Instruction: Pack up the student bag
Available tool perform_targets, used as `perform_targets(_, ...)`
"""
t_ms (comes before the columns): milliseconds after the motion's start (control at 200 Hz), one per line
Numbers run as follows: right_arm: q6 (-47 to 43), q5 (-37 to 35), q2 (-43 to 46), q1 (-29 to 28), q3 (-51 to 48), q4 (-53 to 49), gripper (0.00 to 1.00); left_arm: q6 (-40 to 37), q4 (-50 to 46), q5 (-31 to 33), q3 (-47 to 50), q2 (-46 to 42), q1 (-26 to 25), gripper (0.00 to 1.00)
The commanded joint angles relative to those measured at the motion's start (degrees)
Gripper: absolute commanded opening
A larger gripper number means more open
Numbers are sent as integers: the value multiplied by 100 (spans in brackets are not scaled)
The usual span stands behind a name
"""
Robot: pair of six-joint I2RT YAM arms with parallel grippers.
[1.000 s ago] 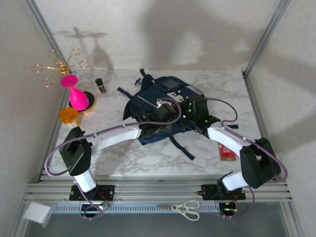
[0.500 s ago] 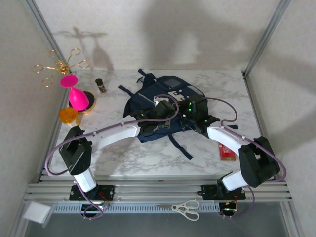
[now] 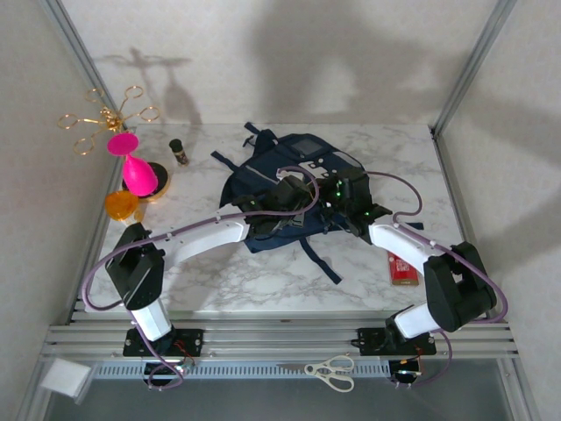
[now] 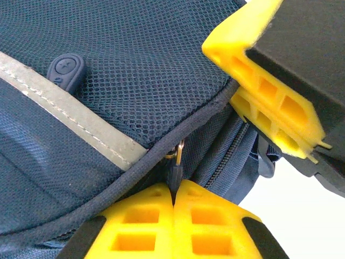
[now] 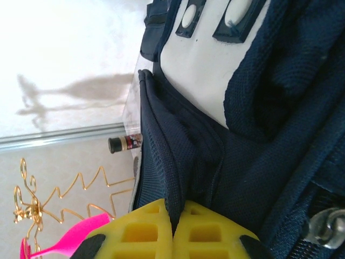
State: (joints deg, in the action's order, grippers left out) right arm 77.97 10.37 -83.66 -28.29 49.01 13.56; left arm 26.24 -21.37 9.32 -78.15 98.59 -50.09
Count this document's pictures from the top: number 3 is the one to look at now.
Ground aluminium front rail base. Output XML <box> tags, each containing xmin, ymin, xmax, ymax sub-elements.
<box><xmin>41</xmin><ymin>309</ymin><xmax>521</xmax><ymax>363</ymax></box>

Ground small black circuit board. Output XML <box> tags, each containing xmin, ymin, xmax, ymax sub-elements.
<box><xmin>388</xmin><ymin>359</ymin><xmax>424</xmax><ymax>382</ymax></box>
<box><xmin>144</xmin><ymin>362</ymin><xmax>183</xmax><ymax>378</ymax></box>

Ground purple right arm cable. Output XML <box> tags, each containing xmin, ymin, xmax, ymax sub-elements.
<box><xmin>362</xmin><ymin>170</ymin><xmax>509</xmax><ymax>389</ymax></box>

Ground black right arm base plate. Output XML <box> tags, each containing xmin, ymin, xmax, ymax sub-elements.
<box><xmin>357</xmin><ymin>326</ymin><xmax>437</xmax><ymax>356</ymax></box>

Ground amber orange wine glass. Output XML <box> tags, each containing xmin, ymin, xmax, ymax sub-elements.
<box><xmin>103</xmin><ymin>189</ymin><xmax>144</xmax><ymax>229</ymax></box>

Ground spice bottle black cap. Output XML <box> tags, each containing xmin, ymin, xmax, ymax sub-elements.
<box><xmin>168</xmin><ymin>138</ymin><xmax>190</xmax><ymax>168</ymax></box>

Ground gold glass rack marble base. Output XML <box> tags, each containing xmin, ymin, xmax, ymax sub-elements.
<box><xmin>58</xmin><ymin>85</ymin><xmax>171</xmax><ymax>203</ymax></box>

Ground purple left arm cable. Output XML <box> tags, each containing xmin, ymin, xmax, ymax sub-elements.
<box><xmin>81</xmin><ymin>166</ymin><xmax>320</xmax><ymax>392</ymax></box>

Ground aluminium frame post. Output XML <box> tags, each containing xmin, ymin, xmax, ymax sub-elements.
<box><xmin>38</xmin><ymin>0</ymin><xmax>137</xmax><ymax>325</ymax></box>
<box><xmin>431</xmin><ymin>0</ymin><xmax>521</xmax><ymax>137</ymax></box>

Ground white handled scissors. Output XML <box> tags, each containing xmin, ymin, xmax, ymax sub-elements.
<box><xmin>275</xmin><ymin>354</ymin><xmax>355</xmax><ymax>393</ymax></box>

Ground white slotted cable duct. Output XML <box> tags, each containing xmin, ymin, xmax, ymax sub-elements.
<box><xmin>94</xmin><ymin>361</ymin><xmax>391</xmax><ymax>379</ymax></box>

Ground white paper pad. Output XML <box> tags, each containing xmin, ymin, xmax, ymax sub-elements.
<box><xmin>39</xmin><ymin>357</ymin><xmax>93</xmax><ymax>404</ymax></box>

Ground navy blue backpack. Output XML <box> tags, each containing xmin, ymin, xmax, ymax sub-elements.
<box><xmin>209</xmin><ymin>121</ymin><xmax>425</xmax><ymax>285</ymax></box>

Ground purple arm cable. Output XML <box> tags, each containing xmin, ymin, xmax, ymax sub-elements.
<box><xmin>362</xmin><ymin>170</ymin><xmax>509</xmax><ymax>389</ymax></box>
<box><xmin>81</xmin><ymin>166</ymin><xmax>320</xmax><ymax>392</ymax></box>

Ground pink wine glass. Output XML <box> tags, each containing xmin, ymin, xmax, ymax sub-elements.
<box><xmin>107</xmin><ymin>132</ymin><xmax>159</xmax><ymax>197</ymax></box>

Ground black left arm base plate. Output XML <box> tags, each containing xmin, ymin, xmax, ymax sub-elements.
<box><xmin>122</xmin><ymin>327</ymin><xmax>205</xmax><ymax>357</ymax></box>

